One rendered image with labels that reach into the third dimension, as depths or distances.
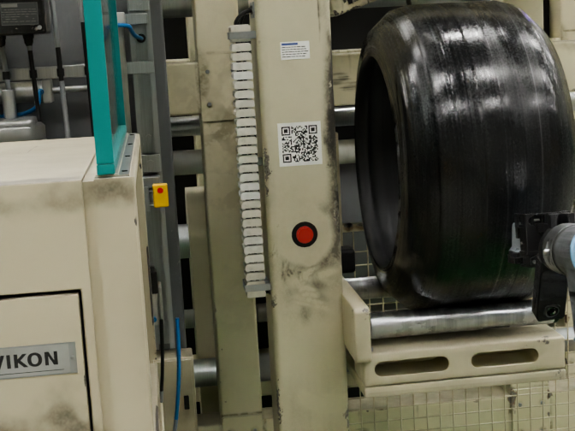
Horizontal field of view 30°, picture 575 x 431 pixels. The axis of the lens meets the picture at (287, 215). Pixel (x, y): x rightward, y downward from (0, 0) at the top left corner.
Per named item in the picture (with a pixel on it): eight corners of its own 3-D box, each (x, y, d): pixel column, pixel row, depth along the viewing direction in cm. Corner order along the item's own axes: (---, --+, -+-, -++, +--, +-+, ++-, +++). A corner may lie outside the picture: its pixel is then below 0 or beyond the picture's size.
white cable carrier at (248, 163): (246, 298, 190) (229, 25, 182) (244, 292, 194) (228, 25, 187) (271, 296, 190) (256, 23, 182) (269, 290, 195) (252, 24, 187)
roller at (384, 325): (358, 321, 189) (363, 344, 187) (362, 309, 186) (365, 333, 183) (549, 304, 193) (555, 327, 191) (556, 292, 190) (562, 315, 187)
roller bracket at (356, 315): (356, 365, 181) (353, 309, 179) (319, 308, 220) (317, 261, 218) (376, 363, 181) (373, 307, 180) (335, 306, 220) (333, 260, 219)
